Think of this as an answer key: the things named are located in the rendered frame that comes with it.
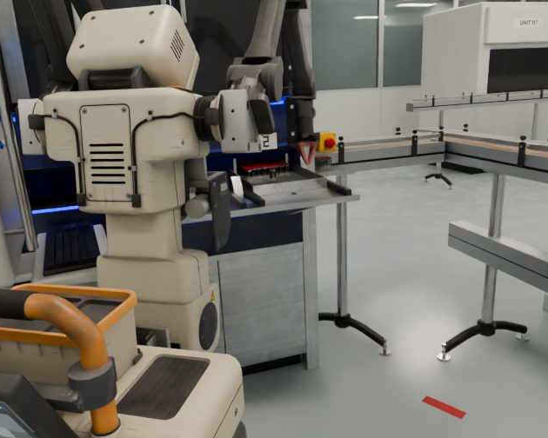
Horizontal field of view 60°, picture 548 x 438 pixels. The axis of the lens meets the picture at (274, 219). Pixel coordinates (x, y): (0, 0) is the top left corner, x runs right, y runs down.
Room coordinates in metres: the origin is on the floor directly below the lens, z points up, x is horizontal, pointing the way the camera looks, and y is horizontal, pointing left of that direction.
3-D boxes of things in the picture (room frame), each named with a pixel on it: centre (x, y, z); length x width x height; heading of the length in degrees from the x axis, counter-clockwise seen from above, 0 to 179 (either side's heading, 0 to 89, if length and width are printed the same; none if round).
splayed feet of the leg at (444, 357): (1.94, -0.94, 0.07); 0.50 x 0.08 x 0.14; 107
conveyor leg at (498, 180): (1.94, -0.94, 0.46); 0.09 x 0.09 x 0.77; 17
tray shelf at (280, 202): (1.59, 0.13, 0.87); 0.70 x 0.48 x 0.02; 107
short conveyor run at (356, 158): (2.12, -0.45, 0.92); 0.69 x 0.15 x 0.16; 107
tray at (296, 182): (1.71, -0.01, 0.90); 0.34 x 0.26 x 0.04; 17
